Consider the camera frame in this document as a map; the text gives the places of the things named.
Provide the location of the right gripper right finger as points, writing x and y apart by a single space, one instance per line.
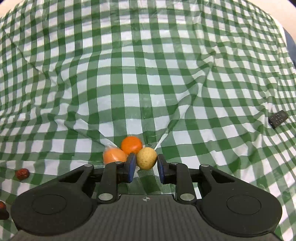
179 175

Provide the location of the plastic-wrapped orange tangerine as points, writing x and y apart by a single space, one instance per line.
111 155

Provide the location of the green white checkered tablecloth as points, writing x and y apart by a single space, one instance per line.
194 80

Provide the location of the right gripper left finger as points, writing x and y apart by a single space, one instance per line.
114 174

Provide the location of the black remote control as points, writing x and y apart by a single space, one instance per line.
277 119

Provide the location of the dark red jujube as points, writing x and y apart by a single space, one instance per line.
22 174

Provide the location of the red apple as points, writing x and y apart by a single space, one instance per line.
2 206

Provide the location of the yellow-brown round fruit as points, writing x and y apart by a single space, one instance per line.
146 158

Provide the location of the bright orange tangerine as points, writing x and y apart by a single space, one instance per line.
131 144

